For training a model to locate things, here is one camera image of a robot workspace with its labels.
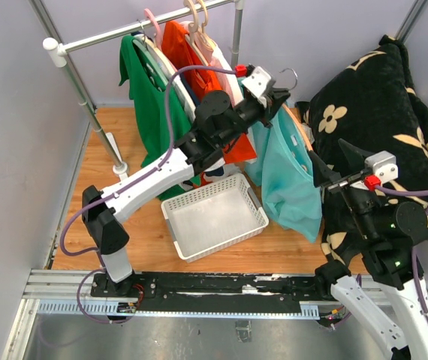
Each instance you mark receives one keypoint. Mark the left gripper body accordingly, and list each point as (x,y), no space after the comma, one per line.
(251,114)

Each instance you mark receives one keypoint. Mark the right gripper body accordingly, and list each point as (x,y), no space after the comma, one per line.
(361,202)

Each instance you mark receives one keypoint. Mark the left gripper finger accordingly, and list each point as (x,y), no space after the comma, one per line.
(276,98)
(267,91)

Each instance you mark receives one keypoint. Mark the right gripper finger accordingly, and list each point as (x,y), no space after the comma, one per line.
(323,176)
(354,156)

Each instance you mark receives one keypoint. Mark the teal t shirt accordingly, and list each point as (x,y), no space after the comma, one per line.
(283,172)

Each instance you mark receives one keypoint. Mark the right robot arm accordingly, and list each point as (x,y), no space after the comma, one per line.
(389,235)

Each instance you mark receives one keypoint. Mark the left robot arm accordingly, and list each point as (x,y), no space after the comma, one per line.
(216,125)

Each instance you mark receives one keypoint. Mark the orange t shirt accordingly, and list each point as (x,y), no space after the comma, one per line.
(177,49)

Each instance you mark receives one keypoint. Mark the white and navy shirt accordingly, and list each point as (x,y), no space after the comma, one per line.
(184,98)

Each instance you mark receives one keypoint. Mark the beige hanger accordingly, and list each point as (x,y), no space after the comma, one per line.
(192,31)

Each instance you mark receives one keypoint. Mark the green t shirt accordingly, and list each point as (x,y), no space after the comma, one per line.
(148,102)

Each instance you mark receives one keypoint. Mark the pink hanger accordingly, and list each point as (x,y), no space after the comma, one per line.
(154,26)

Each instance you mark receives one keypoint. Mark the green hanger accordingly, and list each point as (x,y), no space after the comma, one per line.
(154,67)

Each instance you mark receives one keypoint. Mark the black floral blanket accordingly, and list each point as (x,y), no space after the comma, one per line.
(372,105)

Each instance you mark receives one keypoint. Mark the white plastic basket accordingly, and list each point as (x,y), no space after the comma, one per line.
(214,217)

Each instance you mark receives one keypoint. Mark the metal clothes rack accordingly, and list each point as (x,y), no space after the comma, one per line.
(98,65)

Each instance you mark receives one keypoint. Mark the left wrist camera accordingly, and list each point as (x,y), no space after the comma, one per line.
(254,78)

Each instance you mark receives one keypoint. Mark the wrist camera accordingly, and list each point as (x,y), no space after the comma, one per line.
(254,78)
(383,168)

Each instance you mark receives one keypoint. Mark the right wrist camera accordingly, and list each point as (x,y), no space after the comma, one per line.
(383,168)

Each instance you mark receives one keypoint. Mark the aluminium frame post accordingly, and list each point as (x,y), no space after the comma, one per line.
(411,18)

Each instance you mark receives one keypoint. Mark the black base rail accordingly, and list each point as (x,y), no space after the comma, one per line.
(213,293)

